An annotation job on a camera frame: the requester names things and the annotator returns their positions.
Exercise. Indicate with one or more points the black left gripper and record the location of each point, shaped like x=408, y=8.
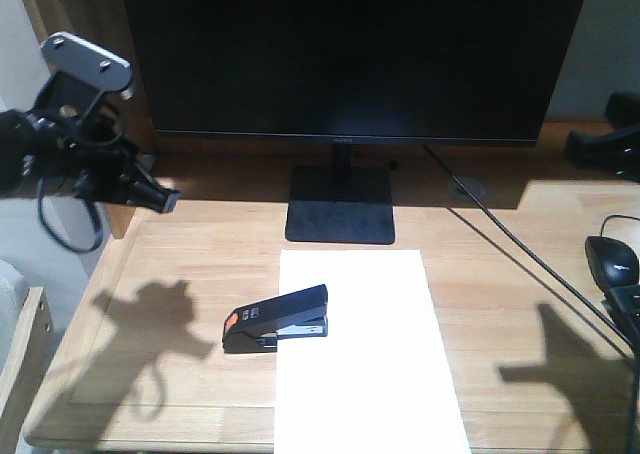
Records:
x=99, y=164

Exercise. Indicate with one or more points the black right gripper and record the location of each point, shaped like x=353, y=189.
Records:
x=616, y=152

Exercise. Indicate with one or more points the white paper sheet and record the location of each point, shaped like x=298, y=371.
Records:
x=379, y=381

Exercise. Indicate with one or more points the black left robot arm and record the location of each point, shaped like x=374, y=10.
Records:
x=13, y=149

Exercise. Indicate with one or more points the black computer mouse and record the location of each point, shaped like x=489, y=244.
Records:
x=612, y=263

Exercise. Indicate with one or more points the wooden side furniture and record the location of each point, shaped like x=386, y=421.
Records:
x=24, y=367

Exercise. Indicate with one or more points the black monitor stand base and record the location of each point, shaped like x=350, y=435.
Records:
x=340, y=203

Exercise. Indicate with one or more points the black computer monitor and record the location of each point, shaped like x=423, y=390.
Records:
x=352, y=71

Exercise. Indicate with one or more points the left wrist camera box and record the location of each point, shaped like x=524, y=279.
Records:
x=90, y=63

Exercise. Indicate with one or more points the grey desk cable grommet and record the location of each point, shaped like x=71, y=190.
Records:
x=464, y=187

